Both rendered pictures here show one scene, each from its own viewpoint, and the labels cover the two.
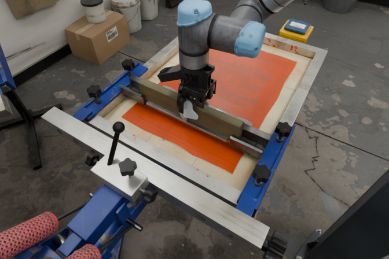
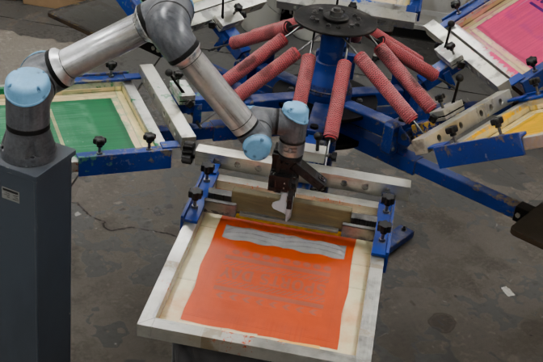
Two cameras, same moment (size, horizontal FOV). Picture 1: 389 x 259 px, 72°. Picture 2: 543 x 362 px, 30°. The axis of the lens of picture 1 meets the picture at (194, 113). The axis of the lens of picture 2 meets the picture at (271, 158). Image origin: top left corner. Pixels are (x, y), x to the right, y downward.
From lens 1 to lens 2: 321 cm
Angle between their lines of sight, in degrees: 100
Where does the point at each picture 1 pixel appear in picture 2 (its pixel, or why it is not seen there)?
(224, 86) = (269, 269)
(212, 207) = (235, 153)
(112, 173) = (310, 146)
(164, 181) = not seen: hidden behind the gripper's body
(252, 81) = (237, 279)
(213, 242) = not seen: outside the picture
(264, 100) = (215, 261)
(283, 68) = (199, 305)
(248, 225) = (209, 149)
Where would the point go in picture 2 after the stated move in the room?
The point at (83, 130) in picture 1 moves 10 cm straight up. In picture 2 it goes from (364, 175) to (368, 148)
